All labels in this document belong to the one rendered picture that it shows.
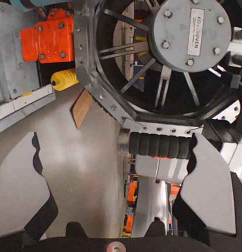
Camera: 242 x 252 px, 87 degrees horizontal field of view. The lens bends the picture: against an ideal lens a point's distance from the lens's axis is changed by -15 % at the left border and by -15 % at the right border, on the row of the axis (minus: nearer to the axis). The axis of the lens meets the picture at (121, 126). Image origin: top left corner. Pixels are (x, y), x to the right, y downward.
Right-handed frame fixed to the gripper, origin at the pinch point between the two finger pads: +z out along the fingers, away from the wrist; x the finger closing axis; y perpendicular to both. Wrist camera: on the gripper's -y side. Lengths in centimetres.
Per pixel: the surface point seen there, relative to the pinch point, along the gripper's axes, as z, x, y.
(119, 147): 6.8, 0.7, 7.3
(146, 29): 39.6, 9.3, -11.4
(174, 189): 249, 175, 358
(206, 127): 11.0, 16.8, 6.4
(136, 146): 6.8, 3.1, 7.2
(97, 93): 31.4, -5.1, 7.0
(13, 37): 53, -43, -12
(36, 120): 84, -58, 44
